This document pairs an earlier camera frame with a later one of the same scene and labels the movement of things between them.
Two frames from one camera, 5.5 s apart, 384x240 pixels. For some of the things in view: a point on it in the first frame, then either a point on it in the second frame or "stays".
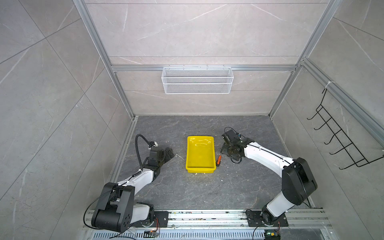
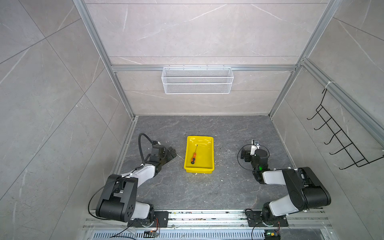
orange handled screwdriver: (218, 160) to (194, 156)
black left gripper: (169, 151) stays
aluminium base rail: (221, 225) stays
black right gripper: (223, 150) to (248, 155)
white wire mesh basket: (195, 80) stays
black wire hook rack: (357, 156) stays
